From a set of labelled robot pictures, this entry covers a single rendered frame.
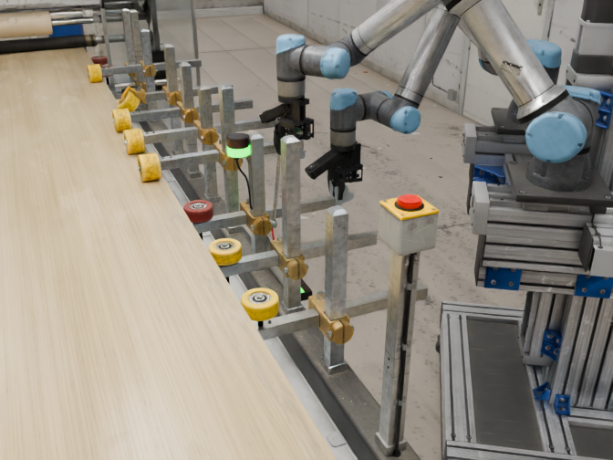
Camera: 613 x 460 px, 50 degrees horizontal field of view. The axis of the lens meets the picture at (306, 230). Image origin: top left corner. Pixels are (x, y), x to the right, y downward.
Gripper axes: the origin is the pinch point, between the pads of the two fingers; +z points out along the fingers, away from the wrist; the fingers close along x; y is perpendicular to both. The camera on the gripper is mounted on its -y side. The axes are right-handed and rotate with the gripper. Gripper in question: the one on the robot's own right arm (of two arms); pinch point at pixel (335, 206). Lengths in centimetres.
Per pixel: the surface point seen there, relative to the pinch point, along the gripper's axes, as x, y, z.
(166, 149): 105, -29, 12
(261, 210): -5.8, -25.4, -6.4
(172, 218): -4, -50, -8
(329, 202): -1.6, -2.5, -2.8
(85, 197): 19, -69, -8
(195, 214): -3.7, -43.3, -7.6
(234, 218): -1.6, -31.9, -3.2
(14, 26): 225, -80, -23
